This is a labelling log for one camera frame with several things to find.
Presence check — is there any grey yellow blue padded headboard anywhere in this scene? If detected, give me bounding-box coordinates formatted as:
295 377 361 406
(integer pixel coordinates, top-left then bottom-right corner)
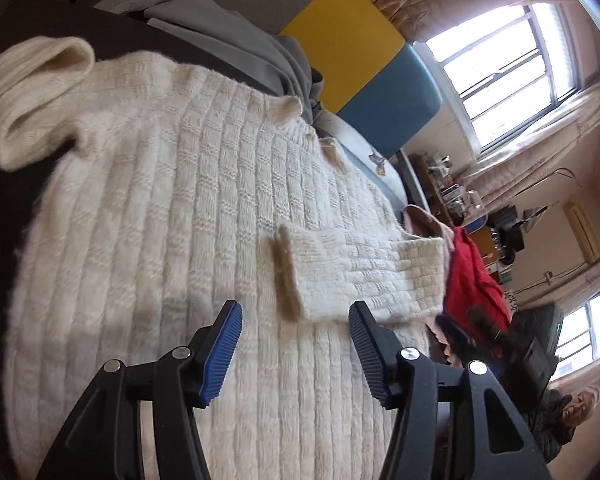
190 0 443 158

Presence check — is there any grey garment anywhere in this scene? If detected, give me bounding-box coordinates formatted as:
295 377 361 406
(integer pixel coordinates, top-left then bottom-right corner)
95 0 326 121

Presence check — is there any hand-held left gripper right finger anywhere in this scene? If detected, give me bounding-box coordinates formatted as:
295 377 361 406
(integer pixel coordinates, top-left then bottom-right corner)
347 301 553 480

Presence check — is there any pink floral curtain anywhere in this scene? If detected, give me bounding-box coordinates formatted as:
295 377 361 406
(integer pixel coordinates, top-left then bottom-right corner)
460 80 600 201
355 0 596 46

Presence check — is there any large barred window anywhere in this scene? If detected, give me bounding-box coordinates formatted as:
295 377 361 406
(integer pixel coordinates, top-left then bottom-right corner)
422 2 581 153

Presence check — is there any cluttered side table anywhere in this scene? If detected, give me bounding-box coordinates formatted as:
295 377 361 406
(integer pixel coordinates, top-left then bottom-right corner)
410 152 526 286

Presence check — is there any small window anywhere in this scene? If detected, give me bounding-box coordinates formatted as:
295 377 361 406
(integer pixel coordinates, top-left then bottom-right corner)
550 290 600 381

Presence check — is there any pink garment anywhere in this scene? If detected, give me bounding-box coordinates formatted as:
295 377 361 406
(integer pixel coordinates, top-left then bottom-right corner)
402 205 456 246

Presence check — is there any beige air conditioner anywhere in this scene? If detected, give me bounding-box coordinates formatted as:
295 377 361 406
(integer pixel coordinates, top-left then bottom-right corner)
564 201 600 263

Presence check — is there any grey padded surface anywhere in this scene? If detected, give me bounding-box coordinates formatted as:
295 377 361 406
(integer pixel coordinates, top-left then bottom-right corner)
315 110 411 211

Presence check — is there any red garment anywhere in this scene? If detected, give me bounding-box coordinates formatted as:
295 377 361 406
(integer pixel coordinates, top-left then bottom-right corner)
442 227 513 356

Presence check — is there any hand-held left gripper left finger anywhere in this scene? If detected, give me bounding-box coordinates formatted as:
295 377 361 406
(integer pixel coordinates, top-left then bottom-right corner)
35 300 244 480

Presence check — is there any white knit sweater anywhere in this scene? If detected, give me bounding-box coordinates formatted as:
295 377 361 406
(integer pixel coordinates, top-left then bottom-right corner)
0 36 453 480

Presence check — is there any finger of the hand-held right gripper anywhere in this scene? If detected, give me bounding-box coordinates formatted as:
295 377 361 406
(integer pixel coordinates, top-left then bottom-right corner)
435 312 481 361
467 304 508 343

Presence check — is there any black leather sofa seat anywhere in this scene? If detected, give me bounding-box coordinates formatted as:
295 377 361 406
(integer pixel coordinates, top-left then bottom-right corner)
0 7 301 480

